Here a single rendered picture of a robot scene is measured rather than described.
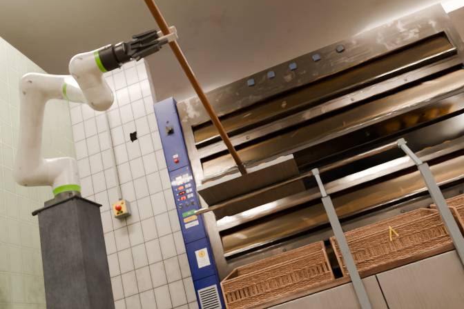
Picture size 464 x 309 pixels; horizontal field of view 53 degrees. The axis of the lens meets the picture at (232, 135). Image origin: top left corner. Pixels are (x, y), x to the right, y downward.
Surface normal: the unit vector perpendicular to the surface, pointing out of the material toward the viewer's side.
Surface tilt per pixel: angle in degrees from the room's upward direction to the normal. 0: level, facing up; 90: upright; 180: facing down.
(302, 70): 90
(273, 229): 70
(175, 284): 90
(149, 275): 90
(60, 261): 90
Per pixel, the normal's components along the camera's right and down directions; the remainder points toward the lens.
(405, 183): -0.33, -0.63
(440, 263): -0.26, -0.36
